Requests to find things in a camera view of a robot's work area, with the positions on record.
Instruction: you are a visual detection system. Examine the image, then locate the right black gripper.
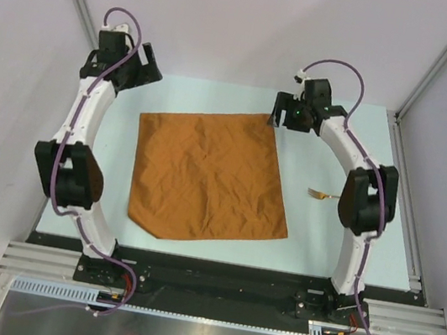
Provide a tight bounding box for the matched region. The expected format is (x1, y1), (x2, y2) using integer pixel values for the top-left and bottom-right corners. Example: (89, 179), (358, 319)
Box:
(266, 91), (314, 134)

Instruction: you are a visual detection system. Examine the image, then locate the gold fork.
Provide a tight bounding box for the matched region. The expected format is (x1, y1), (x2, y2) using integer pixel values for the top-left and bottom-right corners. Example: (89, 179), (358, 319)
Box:
(308, 188), (340, 200)

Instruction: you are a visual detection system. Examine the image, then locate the orange cloth napkin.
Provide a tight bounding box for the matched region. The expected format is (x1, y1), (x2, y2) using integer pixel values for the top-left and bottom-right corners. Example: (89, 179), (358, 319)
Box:
(127, 113), (288, 241)

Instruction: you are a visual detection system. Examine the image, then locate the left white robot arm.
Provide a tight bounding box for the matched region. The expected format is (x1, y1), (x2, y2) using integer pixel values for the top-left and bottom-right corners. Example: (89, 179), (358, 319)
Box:
(34, 24), (162, 285)

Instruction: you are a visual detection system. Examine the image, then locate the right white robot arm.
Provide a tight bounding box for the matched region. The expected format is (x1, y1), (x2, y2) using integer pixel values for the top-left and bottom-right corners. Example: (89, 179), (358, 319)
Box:
(268, 71), (399, 322)

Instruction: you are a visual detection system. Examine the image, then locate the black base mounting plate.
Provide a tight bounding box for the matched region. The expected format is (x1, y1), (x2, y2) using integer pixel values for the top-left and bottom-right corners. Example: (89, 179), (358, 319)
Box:
(26, 232), (423, 335)

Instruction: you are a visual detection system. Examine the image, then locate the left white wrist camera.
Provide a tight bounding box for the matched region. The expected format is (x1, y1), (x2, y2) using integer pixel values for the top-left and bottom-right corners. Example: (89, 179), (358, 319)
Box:
(100, 23), (131, 34)

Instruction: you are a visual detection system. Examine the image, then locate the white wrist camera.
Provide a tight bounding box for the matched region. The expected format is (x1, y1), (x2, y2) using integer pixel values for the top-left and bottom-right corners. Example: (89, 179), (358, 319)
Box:
(100, 23), (131, 34)
(293, 70), (308, 86)

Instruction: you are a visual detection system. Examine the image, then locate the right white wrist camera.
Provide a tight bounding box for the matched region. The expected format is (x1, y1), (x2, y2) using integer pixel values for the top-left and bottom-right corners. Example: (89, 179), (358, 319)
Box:
(293, 70), (308, 86)

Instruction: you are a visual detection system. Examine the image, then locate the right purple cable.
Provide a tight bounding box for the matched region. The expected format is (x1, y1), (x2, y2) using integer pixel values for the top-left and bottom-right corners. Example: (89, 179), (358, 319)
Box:
(254, 54), (434, 335)

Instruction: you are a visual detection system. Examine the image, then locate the purple cable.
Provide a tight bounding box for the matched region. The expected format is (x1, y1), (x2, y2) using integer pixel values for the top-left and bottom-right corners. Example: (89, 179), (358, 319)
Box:
(254, 54), (434, 335)
(8, 0), (180, 334)

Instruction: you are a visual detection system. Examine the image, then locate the right corner aluminium post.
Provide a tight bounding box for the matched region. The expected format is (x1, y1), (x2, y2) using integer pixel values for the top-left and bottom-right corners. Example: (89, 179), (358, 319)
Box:
(395, 0), (447, 127)

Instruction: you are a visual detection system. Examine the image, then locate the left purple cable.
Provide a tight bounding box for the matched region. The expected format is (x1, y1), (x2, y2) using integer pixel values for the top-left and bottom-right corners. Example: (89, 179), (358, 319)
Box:
(8, 0), (180, 334)

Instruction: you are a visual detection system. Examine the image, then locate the aluminium right side rail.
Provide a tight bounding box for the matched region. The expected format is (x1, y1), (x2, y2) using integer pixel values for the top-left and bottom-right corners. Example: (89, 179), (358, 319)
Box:
(387, 110), (426, 297)

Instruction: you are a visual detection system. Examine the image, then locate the white slotted cable duct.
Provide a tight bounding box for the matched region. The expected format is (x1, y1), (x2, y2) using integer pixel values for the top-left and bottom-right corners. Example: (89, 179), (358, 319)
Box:
(9, 272), (330, 335)

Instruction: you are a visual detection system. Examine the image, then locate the aluminium front frame rail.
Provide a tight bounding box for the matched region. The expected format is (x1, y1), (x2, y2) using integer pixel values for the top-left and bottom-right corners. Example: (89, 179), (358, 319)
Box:
(0, 241), (447, 335)

